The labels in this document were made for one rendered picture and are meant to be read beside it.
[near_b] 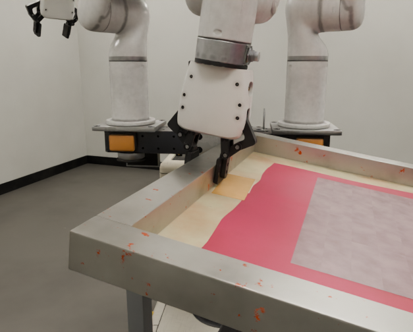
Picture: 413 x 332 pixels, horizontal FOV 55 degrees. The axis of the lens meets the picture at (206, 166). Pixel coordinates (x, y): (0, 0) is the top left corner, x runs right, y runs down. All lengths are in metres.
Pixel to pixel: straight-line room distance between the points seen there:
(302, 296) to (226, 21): 0.35
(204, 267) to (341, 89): 4.08
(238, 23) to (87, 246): 0.34
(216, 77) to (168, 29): 4.27
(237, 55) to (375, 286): 0.32
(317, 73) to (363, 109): 3.42
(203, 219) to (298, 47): 0.58
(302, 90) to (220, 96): 0.43
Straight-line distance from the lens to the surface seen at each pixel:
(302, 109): 0.96
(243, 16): 0.54
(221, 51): 0.53
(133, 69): 0.99
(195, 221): 0.47
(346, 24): 0.96
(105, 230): 0.36
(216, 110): 0.55
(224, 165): 0.58
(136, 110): 1.00
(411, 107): 4.40
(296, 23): 0.97
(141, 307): 0.90
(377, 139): 4.41
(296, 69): 0.96
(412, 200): 0.75
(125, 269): 0.34
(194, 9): 0.64
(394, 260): 0.50
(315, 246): 0.47
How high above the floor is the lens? 1.28
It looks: 14 degrees down
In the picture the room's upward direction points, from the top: straight up
